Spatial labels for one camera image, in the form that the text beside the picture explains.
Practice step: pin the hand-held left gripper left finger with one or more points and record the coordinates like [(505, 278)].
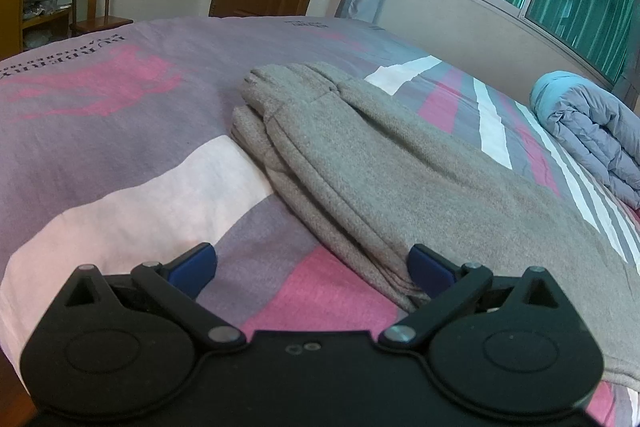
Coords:
[(192, 269)]

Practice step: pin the striped pink grey bed sheet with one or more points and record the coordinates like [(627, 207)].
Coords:
[(125, 147)]

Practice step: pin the wooden desk shelf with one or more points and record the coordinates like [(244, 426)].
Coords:
[(11, 7)]

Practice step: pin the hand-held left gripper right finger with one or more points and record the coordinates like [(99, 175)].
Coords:
[(432, 269)]

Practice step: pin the grey pants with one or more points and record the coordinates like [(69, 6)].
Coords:
[(375, 177)]

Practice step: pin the folded light blue duvet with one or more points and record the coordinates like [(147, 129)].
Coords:
[(585, 127)]

